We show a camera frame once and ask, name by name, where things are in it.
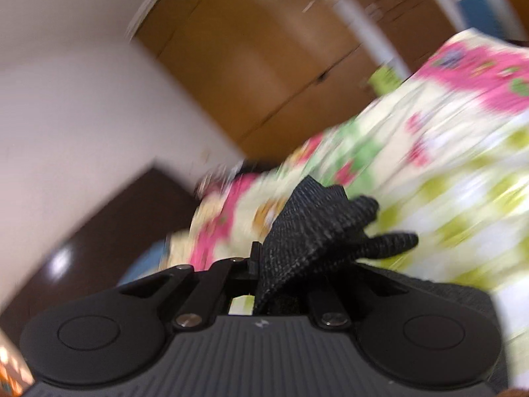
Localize cartoon printed checked quilt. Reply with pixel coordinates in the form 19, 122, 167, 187
165, 28, 529, 365

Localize dark brown headboard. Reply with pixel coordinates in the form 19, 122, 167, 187
0, 167, 200, 342

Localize blue cloth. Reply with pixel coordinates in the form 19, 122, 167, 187
118, 241, 168, 287

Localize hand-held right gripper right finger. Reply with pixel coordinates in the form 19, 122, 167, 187
308, 265, 420, 330

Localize green cloth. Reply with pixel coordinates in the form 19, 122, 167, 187
367, 65, 403, 95

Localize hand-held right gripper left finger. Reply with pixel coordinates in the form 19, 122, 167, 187
119, 242, 262, 332

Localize wooden door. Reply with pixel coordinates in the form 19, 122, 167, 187
326, 0, 457, 76

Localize blue foam mat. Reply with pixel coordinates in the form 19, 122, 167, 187
456, 0, 513, 43

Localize wooden wardrobe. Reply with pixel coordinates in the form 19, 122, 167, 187
131, 0, 375, 163

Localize dark grey plaid pants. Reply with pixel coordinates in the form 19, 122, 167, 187
251, 175, 510, 393

